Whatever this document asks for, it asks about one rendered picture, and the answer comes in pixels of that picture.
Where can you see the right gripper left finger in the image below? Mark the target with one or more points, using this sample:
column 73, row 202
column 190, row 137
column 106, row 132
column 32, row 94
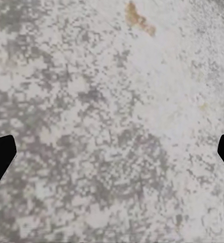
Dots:
column 7, row 152

